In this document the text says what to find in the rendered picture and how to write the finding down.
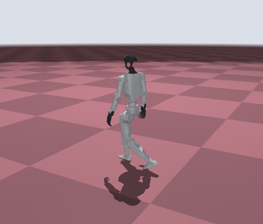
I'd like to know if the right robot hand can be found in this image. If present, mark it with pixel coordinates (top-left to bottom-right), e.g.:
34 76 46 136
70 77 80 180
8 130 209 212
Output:
138 104 146 118

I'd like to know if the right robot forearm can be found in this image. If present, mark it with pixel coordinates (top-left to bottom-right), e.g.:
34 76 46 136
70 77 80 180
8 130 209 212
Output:
141 92 147 107

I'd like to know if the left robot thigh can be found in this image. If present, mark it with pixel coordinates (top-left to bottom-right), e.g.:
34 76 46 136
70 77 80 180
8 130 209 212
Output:
120 110 137 145

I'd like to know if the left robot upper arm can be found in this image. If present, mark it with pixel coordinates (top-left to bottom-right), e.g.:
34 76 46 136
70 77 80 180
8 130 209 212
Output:
117 75 127 99

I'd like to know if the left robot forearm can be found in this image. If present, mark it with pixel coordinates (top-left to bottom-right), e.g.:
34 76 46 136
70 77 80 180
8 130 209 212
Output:
109 93 119 114

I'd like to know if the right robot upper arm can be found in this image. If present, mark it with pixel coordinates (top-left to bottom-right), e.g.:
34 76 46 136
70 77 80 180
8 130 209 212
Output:
140 72 147 94

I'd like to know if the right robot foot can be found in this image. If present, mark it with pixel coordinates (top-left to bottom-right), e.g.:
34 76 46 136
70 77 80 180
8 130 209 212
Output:
118 154 131 161

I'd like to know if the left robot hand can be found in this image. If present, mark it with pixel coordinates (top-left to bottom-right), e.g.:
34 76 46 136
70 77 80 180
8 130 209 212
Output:
107 111 114 126

